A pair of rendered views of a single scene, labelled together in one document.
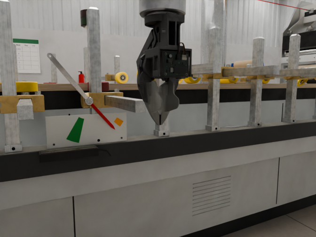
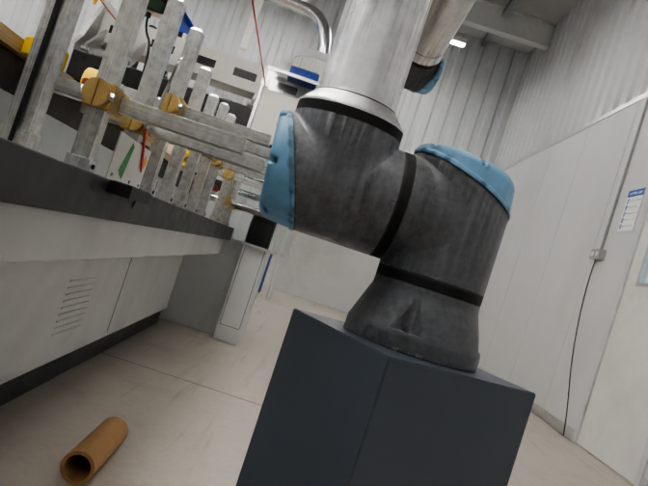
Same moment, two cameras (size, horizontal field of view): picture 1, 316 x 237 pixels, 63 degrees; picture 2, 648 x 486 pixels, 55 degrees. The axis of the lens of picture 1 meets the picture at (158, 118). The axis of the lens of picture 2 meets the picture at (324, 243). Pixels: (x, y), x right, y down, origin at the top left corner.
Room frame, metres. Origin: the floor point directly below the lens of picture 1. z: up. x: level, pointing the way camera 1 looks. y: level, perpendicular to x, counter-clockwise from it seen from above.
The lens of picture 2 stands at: (-0.15, 1.29, 0.68)
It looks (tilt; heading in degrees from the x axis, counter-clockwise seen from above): 2 degrees up; 294
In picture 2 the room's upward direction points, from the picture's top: 18 degrees clockwise
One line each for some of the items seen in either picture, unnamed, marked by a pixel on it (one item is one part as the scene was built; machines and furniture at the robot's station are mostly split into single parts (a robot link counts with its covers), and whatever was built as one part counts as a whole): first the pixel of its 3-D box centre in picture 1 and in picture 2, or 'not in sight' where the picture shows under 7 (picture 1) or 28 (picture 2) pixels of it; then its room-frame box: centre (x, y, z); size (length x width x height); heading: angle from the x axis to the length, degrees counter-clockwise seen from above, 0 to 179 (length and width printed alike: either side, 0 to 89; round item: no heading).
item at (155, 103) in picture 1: (156, 103); not in sight; (0.51, 0.00, 0.86); 0.06 x 0.03 x 0.09; 27
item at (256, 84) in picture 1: (256, 90); (193, 160); (1.20, -0.46, 0.87); 0.04 x 0.04 x 0.48; 27
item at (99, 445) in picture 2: not in sight; (96, 447); (0.87, -0.03, 0.04); 0.30 x 0.08 x 0.08; 117
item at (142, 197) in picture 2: (78, 154); (131, 198); (0.78, 0.25, 0.68); 0.22 x 0.05 x 0.05; 117
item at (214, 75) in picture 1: (218, 72); not in sight; (1.10, -0.26, 0.95); 0.14 x 0.06 x 0.05; 117
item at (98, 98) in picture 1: (101, 99); (138, 123); (0.88, 0.19, 0.85); 0.14 x 0.06 x 0.05; 117
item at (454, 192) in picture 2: not in sight; (444, 218); (0.07, 0.44, 0.79); 0.17 x 0.15 x 0.18; 30
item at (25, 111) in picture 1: (25, 105); (136, 112); (0.72, 0.37, 0.84); 0.44 x 0.03 x 0.04; 27
